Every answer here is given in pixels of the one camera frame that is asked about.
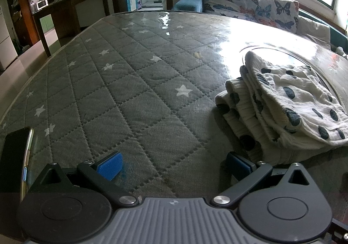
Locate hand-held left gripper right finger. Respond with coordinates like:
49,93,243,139
210,151,320,210

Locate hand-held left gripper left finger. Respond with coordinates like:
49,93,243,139
27,151,138,208

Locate white spotted clothes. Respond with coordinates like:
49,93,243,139
215,50,348,166

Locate grey quilted star table cover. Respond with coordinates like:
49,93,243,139
0,10,348,199

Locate black smartphone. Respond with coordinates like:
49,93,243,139
0,127,35,202

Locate white pillow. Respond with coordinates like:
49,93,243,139
296,15,332,50

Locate dark wooden counter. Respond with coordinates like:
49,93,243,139
33,0,110,57

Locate white refrigerator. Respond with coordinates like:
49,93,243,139
0,6,18,71

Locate butterfly print cushion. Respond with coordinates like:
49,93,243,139
202,0,299,34

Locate blue cushion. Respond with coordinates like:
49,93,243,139
171,0,203,13

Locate wooden shelf unit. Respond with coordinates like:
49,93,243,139
5,0,68,55

